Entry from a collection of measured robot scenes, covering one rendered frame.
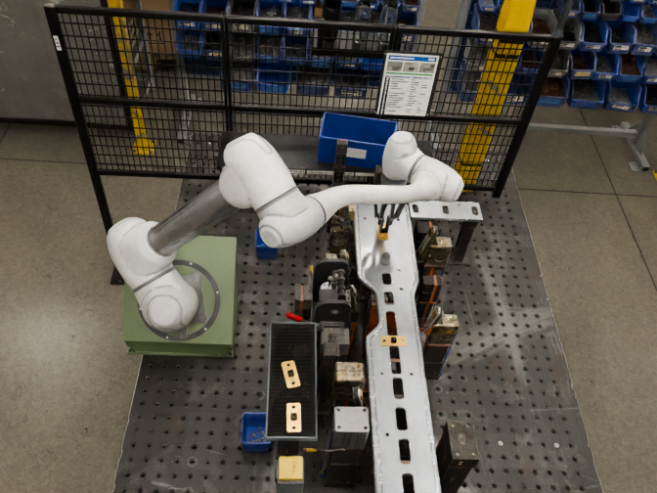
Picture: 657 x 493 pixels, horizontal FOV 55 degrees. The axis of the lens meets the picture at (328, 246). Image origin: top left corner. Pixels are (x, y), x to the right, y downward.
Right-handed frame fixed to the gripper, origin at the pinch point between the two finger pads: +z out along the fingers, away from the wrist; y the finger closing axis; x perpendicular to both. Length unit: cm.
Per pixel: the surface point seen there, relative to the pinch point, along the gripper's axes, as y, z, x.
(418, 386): 7, 7, -63
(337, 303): -20, -12, -46
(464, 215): 34.0, 6.7, 12.4
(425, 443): 7, 7, -82
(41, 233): -173, 107, 84
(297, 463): -32, -9, -95
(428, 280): 15.5, 7.7, -19.8
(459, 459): 15, 4, -88
